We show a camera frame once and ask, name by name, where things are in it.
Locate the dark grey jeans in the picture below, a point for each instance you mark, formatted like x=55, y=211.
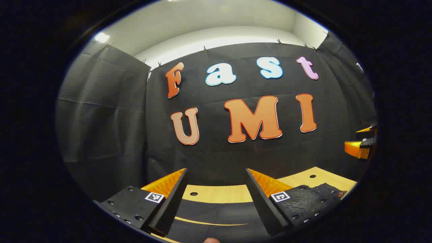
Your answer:
x=216, y=212

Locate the black backdrop cloth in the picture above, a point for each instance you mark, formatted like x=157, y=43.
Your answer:
x=219, y=158

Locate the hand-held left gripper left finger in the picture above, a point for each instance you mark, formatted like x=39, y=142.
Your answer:
x=168, y=206

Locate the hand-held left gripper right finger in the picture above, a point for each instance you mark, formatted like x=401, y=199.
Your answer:
x=266, y=209

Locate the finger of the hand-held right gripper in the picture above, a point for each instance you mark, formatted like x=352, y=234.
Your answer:
x=369, y=129
x=357, y=149

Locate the ceiling light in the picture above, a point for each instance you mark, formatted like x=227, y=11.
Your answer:
x=102, y=37

